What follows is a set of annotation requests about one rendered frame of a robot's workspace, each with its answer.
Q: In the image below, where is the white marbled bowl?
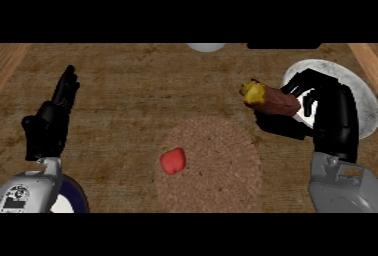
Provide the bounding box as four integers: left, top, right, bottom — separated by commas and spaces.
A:
280, 58, 378, 140

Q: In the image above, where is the red bell pepper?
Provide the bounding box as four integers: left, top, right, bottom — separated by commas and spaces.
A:
158, 146, 187, 176

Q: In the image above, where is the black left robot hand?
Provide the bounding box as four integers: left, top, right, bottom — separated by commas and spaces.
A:
20, 64, 81, 162

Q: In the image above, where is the dark blue rimmed plate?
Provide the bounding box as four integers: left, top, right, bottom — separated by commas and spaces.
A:
48, 174, 91, 214

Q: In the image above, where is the white round object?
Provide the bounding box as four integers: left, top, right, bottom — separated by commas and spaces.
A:
184, 43, 227, 53

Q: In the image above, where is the brown sweet potato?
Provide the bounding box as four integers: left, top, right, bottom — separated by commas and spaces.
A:
239, 78, 302, 117

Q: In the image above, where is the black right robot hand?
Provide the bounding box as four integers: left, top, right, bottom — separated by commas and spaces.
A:
254, 68, 360, 164

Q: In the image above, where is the brown woven oval placemat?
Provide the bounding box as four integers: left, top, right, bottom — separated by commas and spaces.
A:
153, 115, 264, 214

